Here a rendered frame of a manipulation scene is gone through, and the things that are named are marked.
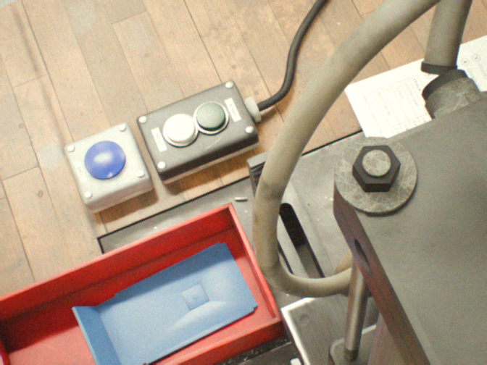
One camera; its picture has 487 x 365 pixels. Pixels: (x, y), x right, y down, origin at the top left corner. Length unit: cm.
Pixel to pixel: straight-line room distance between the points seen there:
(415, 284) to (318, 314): 38
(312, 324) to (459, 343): 38
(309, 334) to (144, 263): 31
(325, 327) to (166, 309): 28
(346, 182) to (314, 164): 67
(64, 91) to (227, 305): 29
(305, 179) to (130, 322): 22
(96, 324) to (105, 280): 5
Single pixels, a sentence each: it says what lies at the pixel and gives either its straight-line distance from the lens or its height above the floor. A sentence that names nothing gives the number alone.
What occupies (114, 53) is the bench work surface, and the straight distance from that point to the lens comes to 100.
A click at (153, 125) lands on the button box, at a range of 92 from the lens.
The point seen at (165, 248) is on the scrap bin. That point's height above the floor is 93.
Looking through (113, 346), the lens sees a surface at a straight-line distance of 87.
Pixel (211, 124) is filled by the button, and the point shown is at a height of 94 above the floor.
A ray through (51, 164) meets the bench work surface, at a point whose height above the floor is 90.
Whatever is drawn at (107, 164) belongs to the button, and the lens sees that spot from 90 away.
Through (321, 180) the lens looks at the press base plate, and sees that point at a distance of 91.
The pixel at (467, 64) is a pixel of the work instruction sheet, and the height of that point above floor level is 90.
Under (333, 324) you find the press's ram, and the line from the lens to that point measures 62.
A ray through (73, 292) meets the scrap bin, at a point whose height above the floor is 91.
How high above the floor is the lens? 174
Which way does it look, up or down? 67 degrees down
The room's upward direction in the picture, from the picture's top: 12 degrees counter-clockwise
